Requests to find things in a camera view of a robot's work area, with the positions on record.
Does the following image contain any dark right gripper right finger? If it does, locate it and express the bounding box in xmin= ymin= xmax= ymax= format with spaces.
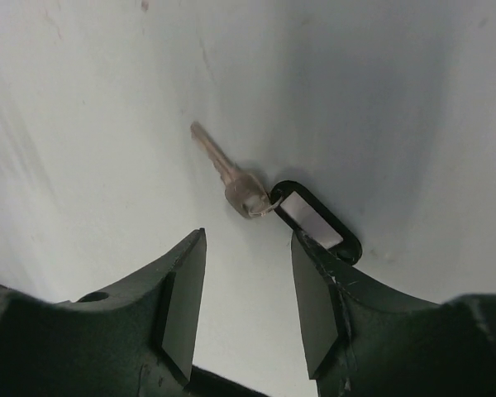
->
xmin=291 ymin=232 xmax=496 ymax=396

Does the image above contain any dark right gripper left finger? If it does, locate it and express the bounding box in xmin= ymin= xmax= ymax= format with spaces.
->
xmin=0 ymin=229 xmax=207 ymax=396

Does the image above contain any silver key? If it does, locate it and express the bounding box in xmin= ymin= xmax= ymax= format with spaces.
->
xmin=190 ymin=122 xmax=272 ymax=219

